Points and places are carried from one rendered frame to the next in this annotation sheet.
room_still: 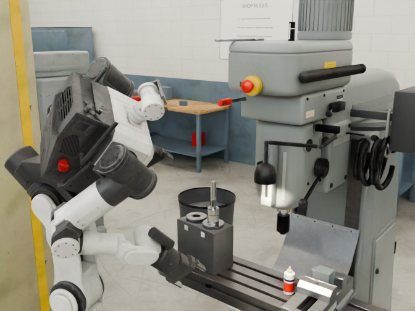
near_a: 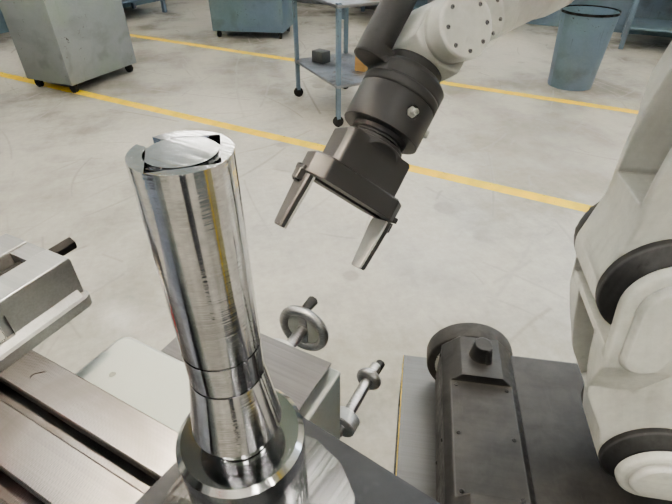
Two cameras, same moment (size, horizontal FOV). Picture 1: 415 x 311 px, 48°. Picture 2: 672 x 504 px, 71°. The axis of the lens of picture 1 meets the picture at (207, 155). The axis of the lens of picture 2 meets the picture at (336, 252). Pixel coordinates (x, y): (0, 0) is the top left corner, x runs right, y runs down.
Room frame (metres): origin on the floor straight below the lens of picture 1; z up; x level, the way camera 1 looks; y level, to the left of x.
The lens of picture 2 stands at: (1.89, -0.01, 1.38)
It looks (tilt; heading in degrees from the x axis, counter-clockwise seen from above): 37 degrees down; 169
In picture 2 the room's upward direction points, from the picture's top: straight up
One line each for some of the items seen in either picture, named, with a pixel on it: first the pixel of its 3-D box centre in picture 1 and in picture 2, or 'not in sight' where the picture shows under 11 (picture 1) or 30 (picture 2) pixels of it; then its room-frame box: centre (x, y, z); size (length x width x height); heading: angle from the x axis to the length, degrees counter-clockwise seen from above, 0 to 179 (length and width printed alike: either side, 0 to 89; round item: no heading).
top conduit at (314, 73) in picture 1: (335, 72); not in sight; (1.54, -0.42, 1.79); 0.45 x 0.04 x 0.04; 141
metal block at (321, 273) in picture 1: (323, 277); not in sight; (1.50, -0.42, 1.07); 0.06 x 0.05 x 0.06; 53
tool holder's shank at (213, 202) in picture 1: (213, 194); (217, 324); (1.79, -0.02, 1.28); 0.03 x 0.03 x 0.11
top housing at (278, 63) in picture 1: (292, 64); not in sight; (1.62, -0.29, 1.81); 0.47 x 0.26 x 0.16; 141
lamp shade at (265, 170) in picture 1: (265, 172); not in sight; (1.44, -0.19, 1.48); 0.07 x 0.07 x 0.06
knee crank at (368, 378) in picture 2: not in sight; (360, 392); (1.28, 0.16, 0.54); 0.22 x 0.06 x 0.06; 141
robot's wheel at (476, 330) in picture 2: not in sight; (468, 358); (1.21, 0.44, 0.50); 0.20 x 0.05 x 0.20; 70
